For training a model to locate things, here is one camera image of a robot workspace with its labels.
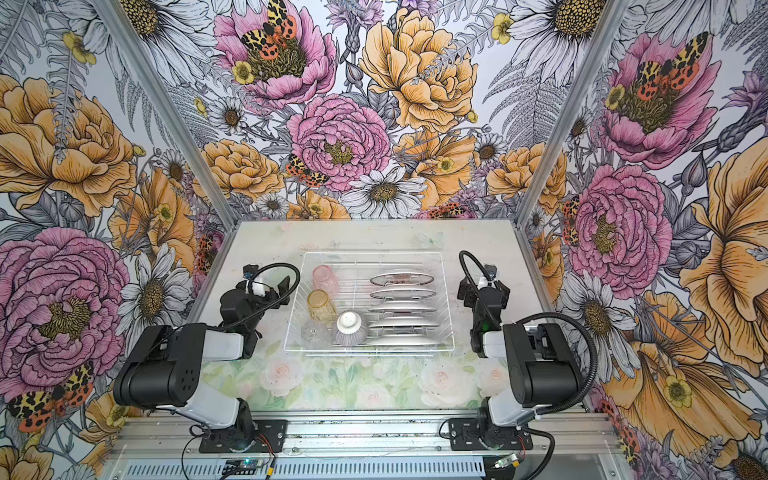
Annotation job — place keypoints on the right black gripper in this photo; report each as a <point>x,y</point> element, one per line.
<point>486,291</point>

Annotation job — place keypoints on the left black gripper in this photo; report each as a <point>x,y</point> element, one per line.
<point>268,294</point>

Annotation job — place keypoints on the orange sunburst plate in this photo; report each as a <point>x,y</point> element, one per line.
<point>400,277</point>

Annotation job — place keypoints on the green rim hao shi plate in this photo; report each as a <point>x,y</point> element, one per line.
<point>404,322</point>

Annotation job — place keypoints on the red character plate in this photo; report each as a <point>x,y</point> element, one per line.
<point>403,292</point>

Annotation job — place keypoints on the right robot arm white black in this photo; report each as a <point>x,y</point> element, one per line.
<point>543,375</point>

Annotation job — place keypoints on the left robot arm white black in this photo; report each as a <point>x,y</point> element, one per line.
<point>163,369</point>

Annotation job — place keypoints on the amber glass cup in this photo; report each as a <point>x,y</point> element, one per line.
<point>321,307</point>

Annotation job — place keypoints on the pink glass cup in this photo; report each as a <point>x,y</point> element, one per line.
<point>324,278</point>

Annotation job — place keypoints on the clear glass cup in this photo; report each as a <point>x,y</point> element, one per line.
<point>315,335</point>

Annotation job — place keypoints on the ribbed white bowl upside down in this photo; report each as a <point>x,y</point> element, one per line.
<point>351,329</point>

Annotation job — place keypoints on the green circuit board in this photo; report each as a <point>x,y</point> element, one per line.
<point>241,467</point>

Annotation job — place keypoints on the white wire dish rack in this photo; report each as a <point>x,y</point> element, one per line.
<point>371,303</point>

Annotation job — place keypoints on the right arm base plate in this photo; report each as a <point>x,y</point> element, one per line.
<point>470,434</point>

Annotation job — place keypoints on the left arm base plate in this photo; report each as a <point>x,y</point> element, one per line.
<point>265,436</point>

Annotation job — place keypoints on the aluminium front rail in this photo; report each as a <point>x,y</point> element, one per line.
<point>363,433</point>

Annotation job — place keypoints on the white vented cable duct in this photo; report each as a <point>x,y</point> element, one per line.
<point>464,467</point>

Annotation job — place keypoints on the left aluminium frame post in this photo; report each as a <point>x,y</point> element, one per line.
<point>137,56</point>

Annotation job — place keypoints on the aluminium frame post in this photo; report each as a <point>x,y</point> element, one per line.
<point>137,56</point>
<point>606,31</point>

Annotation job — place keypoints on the right aluminium frame post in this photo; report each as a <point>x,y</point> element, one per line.
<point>606,31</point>

